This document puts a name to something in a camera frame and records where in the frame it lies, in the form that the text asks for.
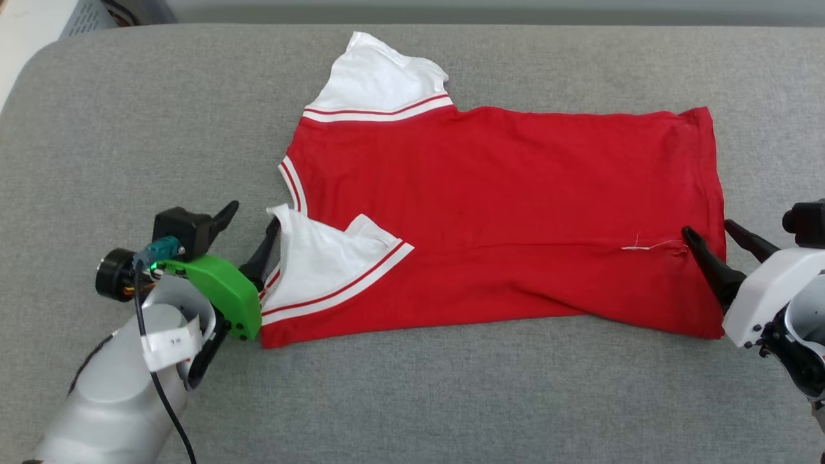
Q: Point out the red shirt with white sleeves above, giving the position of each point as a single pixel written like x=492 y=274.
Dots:
x=483 y=206

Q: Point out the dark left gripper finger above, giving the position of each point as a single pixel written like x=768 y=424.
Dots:
x=225 y=216
x=261 y=264

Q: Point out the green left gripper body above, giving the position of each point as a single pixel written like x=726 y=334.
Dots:
x=225 y=290

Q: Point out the white low table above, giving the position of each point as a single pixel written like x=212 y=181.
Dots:
x=26 y=38

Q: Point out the grey perforated basket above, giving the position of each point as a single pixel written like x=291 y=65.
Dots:
x=87 y=16

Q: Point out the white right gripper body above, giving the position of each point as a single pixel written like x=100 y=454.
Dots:
x=760 y=303

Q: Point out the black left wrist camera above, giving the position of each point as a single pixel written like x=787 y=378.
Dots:
x=184 y=229

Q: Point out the grey fabric sofa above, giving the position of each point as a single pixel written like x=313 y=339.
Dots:
x=451 y=399

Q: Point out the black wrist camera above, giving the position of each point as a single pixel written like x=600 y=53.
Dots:
x=805 y=222
x=184 y=229

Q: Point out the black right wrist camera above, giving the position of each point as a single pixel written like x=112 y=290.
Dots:
x=805 y=222

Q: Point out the black round wrist motor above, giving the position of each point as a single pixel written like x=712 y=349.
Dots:
x=115 y=276

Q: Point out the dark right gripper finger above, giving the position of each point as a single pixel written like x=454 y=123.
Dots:
x=751 y=243
x=715 y=274

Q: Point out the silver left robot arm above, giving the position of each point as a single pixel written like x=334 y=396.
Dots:
x=116 y=399

